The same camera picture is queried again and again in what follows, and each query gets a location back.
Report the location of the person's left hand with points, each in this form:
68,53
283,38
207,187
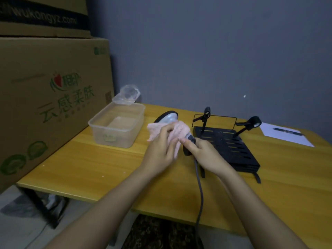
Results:
155,155

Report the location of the person's right hand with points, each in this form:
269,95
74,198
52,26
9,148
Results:
207,158

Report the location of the person's right thumb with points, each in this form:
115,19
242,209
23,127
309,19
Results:
188,146

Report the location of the person's left thumb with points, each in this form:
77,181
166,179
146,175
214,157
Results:
173,149

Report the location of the pink cloth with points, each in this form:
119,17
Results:
179,128

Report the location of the grey handheld scanner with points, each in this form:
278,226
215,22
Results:
168,117

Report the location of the person's left forearm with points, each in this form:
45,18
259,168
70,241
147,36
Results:
103,215

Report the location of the person's right forearm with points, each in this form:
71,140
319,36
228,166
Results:
259,217

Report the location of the black clip holder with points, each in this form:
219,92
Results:
250,123
205,116

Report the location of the black slotted metal stand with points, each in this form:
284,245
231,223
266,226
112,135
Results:
233,150

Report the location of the clear plastic container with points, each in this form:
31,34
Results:
118,127

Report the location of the crumpled clear plastic bag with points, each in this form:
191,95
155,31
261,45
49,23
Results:
127,94

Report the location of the dark patterned cloth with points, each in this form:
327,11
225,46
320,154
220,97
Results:
158,234

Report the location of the white paper sheet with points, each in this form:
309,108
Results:
282,134

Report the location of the black pen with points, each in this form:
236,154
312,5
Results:
286,131

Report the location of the large printed cardboard box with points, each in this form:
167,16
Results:
46,101

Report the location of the black table leg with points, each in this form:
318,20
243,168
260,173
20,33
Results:
41,207

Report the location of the cardboard box with black band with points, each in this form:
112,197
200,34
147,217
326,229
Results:
44,20

